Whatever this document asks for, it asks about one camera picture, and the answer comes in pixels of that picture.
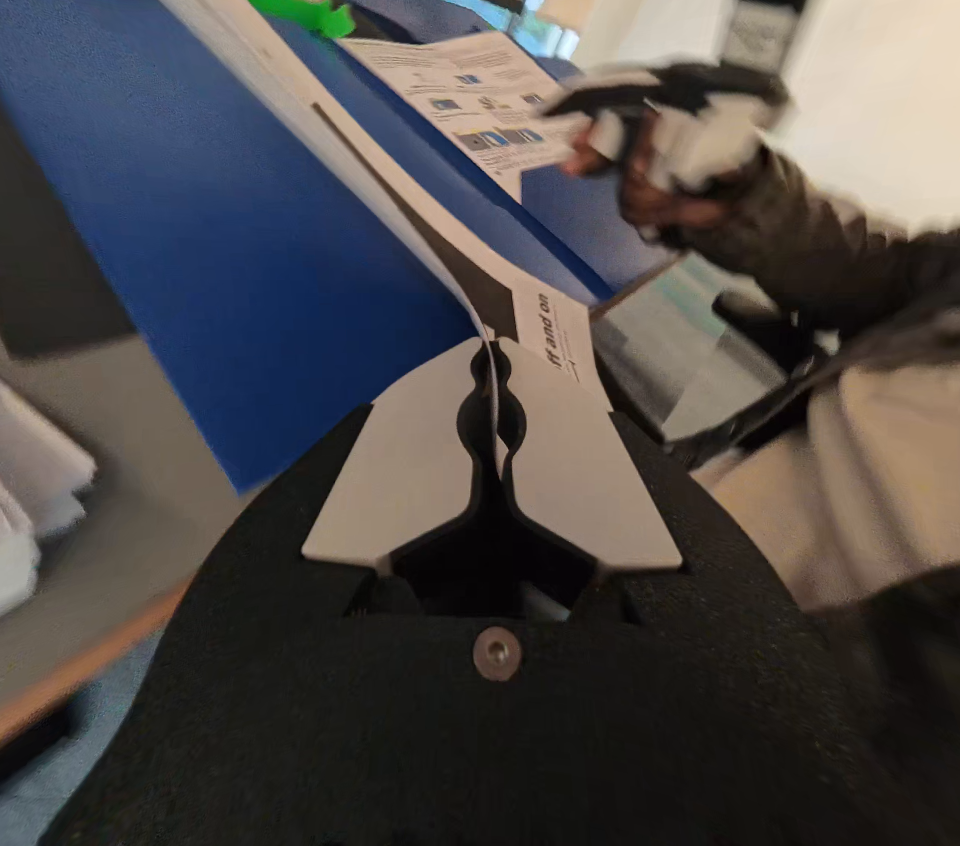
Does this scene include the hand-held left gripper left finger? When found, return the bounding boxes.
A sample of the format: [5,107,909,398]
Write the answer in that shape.
[300,336,492,576]

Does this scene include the blue folder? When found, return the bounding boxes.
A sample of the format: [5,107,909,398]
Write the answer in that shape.
[0,0,680,496]

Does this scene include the white printed instruction sheet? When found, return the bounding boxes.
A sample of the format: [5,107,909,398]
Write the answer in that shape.
[337,30,597,204]

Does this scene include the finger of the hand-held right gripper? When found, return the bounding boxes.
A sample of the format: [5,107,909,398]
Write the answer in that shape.
[558,68,665,105]
[538,96,654,126]

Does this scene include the person's dark denim jacket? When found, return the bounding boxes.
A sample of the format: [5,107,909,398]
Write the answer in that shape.
[663,231,960,846]

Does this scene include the person's right forearm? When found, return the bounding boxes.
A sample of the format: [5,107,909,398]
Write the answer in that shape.
[705,144,960,337]

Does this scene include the person's beige shirt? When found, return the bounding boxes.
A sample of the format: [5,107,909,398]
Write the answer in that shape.
[690,343,960,613]

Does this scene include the person's right hand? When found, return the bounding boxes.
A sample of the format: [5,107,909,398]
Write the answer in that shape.
[566,107,734,247]

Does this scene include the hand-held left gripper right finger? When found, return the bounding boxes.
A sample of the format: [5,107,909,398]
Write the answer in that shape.
[496,343,687,573]

